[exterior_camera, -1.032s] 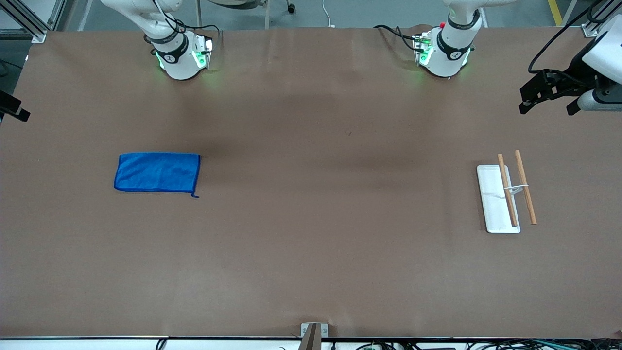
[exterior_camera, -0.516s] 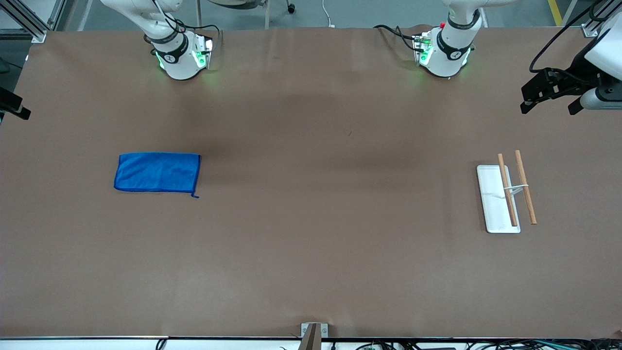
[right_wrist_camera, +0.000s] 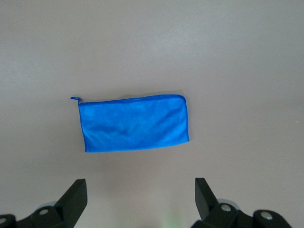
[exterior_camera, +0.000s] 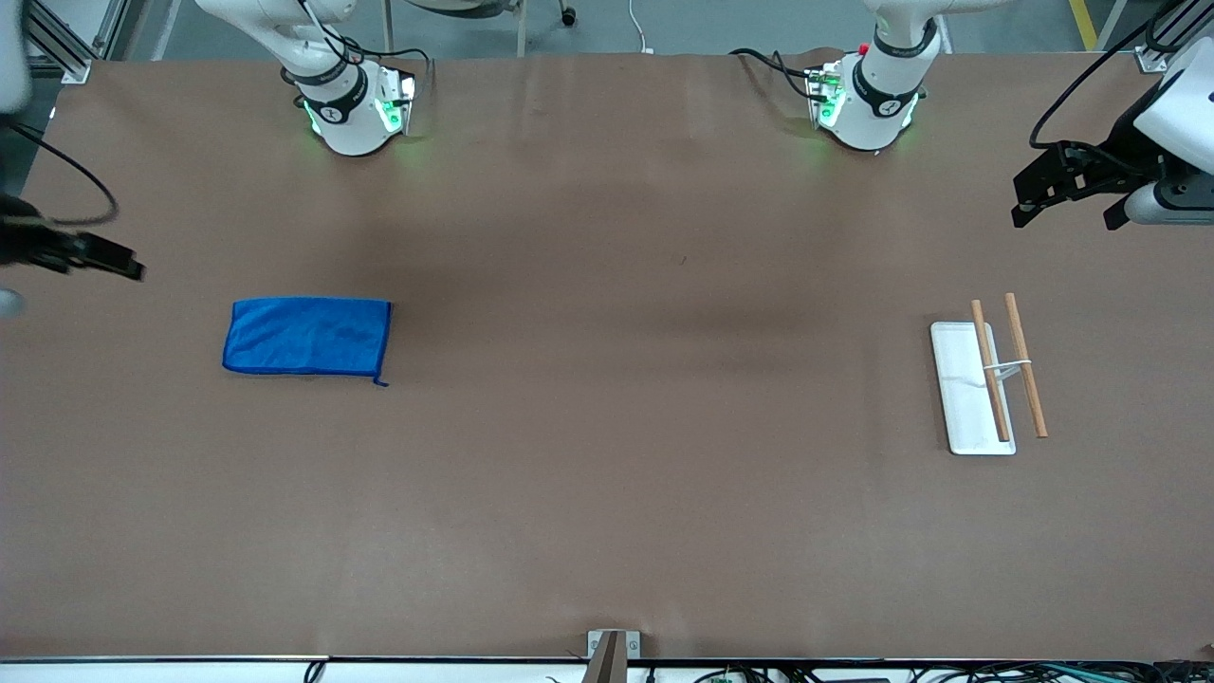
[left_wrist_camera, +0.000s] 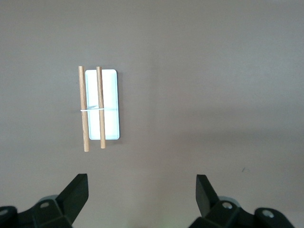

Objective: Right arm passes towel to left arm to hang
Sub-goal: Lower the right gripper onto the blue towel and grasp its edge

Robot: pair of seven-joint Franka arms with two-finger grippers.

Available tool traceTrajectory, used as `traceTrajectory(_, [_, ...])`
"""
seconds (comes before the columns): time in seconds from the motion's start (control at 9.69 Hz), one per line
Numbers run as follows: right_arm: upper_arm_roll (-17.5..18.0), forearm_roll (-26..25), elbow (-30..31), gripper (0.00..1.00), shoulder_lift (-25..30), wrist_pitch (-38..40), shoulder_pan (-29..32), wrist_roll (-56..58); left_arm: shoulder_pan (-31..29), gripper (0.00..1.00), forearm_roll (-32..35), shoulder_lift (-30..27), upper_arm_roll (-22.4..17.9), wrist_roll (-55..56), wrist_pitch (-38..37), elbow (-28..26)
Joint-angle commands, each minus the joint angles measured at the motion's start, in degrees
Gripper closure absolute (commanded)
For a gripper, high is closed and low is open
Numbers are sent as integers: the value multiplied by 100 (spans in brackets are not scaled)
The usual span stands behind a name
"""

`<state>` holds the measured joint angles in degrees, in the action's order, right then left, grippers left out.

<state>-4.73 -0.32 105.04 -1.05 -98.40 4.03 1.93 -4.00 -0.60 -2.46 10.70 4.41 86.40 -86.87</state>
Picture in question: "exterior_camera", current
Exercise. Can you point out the white rack with wooden bars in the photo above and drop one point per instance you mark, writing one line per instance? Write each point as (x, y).
(967, 389)

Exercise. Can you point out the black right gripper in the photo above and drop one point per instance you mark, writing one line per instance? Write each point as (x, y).
(28, 243)

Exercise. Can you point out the brown table cover sheet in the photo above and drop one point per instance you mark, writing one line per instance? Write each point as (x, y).
(607, 474)

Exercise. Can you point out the aluminium frame profile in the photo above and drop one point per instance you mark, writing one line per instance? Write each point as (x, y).
(57, 47)
(1162, 52)

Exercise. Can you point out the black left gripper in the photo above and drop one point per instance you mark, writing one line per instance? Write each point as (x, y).
(1122, 158)

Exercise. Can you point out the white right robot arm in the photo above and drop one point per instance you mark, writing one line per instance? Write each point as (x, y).
(351, 123)

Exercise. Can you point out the blue microfibre towel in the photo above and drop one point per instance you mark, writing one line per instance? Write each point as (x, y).
(308, 337)

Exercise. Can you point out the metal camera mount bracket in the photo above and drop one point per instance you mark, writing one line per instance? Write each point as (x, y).
(607, 655)

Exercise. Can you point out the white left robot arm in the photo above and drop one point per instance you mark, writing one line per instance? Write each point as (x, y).
(877, 104)

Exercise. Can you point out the office chair base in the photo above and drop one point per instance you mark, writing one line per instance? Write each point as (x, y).
(522, 28)

